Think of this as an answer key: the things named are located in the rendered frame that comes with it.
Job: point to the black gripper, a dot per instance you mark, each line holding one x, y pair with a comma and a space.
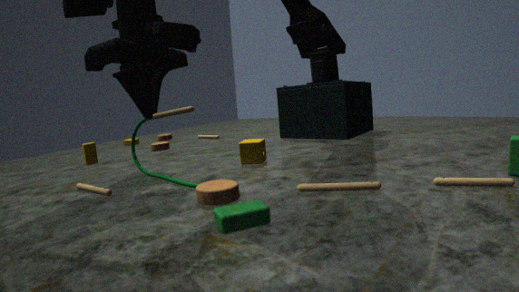
142, 69

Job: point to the green rectangular block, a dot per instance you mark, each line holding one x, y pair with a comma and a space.
513, 163
240, 216

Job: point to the green string with wooden stick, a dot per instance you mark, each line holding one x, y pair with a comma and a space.
156, 116

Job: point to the round wooden button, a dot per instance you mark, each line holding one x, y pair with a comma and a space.
217, 192

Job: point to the small brown wooden disc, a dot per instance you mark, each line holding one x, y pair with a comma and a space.
160, 146
164, 137

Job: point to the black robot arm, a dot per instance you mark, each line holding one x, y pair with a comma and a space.
309, 29

